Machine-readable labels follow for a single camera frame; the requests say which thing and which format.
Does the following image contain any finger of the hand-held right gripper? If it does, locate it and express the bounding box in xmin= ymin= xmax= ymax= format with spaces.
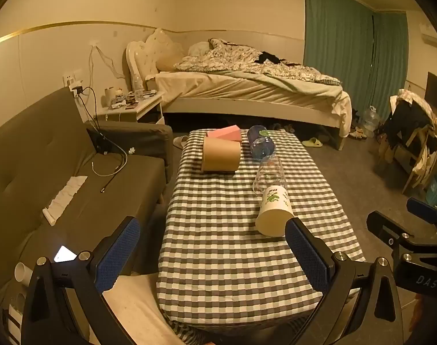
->
xmin=366 ymin=211 xmax=420 ymax=247
xmin=406 ymin=197 xmax=437 ymax=225

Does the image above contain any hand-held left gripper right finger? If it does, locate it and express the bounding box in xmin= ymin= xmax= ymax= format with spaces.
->
xmin=285 ymin=217 xmax=407 ymax=345

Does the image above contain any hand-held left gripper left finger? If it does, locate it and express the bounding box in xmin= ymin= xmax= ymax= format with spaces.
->
xmin=21 ymin=216 xmax=141 ymax=345

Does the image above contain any white paper cup green print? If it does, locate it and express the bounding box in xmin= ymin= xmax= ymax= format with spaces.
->
xmin=255 ymin=186 xmax=296 ymax=238

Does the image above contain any clear glass cup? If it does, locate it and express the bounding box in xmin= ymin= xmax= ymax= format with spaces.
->
xmin=252 ymin=154 xmax=288 ymax=197

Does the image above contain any small white cup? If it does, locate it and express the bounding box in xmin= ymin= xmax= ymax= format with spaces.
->
xmin=14 ymin=262 xmax=34 ymax=285

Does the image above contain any blue plastic cup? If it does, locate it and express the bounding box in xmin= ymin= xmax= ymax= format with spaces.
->
xmin=247 ymin=125 xmax=276 ymax=161

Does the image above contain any wooden chair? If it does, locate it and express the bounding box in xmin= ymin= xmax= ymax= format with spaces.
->
xmin=401 ymin=122 xmax=437 ymax=195

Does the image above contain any lit phone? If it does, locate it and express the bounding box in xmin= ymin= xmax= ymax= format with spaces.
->
xmin=53 ymin=245 xmax=77 ymax=263

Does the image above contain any white folded cloth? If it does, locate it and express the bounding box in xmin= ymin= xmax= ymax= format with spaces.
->
xmin=42 ymin=175 xmax=88 ymax=227

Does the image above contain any checkered tablecloth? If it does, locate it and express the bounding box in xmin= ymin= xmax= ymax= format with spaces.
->
xmin=157 ymin=128 xmax=367 ymax=345

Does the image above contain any black jacket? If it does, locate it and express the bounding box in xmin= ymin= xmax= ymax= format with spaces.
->
xmin=382 ymin=97 xmax=434 ymax=149

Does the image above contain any large clear water jug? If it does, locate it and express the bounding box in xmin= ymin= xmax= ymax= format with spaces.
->
xmin=362 ymin=106 xmax=381 ymax=138

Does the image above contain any plaid cloth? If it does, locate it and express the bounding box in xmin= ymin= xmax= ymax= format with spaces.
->
xmin=398 ymin=88 xmax=437 ymax=127

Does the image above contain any grey sofa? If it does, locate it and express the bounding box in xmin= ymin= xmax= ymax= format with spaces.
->
xmin=0 ymin=87 xmax=175 ymax=331

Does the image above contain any white nightstand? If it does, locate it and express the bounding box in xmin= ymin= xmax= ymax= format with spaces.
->
xmin=95 ymin=91 xmax=166 ymax=126

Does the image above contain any clear plastic bottle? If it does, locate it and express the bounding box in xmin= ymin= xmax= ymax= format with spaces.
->
xmin=132 ymin=73 xmax=145 ymax=100

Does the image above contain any white bed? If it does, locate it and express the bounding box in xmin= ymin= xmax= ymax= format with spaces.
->
xmin=124 ymin=29 xmax=352 ymax=152

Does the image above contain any white air conditioner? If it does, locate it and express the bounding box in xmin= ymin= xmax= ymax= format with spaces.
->
xmin=418 ymin=22 xmax=437 ymax=48

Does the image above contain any green curtain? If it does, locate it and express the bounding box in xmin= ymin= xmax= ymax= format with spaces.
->
xmin=303 ymin=0 xmax=409 ymax=98

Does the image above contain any cream pillow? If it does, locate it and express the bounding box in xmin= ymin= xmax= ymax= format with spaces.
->
xmin=155 ymin=51 xmax=186 ymax=73

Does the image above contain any black garment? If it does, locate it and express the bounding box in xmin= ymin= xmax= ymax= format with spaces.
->
xmin=256 ymin=51 xmax=282 ymax=64

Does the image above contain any floral quilt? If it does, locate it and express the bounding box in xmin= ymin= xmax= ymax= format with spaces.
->
xmin=173 ymin=38 xmax=343 ymax=87

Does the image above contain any white charging cable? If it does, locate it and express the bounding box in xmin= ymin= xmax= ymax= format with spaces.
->
xmin=91 ymin=161 xmax=116 ymax=177

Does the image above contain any black cable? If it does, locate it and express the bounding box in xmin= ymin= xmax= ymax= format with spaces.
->
xmin=78 ymin=86 xmax=128 ymax=192

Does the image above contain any white wall cable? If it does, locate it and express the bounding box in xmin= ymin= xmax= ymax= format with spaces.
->
xmin=89 ymin=44 xmax=126 ymax=80

